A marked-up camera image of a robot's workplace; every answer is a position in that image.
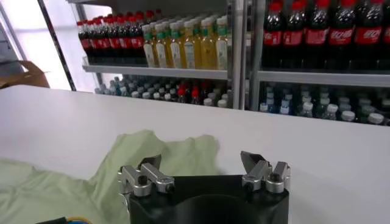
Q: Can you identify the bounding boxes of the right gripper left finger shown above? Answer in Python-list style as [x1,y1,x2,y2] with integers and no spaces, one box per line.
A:
[117,154,176,197]

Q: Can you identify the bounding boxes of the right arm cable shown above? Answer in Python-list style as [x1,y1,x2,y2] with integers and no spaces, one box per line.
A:
[35,215,92,224]

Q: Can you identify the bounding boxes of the brown cardboard box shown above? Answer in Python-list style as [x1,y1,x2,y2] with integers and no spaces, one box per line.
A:
[0,60,51,89]

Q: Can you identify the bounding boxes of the dark bottle white cap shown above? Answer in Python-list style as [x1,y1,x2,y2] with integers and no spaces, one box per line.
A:
[367,105,385,125]
[340,102,356,122]

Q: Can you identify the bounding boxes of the light green t-shirt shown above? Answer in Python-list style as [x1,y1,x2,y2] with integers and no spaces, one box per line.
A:
[0,130,221,224]

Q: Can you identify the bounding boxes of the cola bottle red cap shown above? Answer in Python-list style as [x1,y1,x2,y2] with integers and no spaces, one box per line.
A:
[381,0,390,71]
[353,0,384,71]
[328,0,355,71]
[99,17,112,65]
[261,1,285,69]
[88,18,101,65]
[109,16,122,65]
[130,12,147,65]
[282,0,306,69]
[119,15,132,65]
[77,20,91,65]
[177,83,187,103]
[304,0,330,70]
[190,84,200,105]

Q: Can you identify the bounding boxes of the green clear drink bottle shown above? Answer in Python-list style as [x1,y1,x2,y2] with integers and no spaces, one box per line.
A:
[322,96,339,121]
[300,91,314,119]

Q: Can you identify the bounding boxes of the black metal pole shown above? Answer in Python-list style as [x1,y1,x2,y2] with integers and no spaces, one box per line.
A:
[36,0,77,91]

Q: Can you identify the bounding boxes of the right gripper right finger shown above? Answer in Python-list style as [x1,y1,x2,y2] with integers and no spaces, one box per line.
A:
[239,150,292,194]

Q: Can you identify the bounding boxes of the blue plastic drink bottle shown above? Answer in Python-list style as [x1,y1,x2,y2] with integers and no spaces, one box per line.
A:
[259,88,277,114]
[278,89,294,116]

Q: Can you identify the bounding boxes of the grey metal shelving unit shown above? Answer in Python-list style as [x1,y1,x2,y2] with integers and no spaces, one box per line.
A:
[243,0,390,127]
[66,0,245,110]

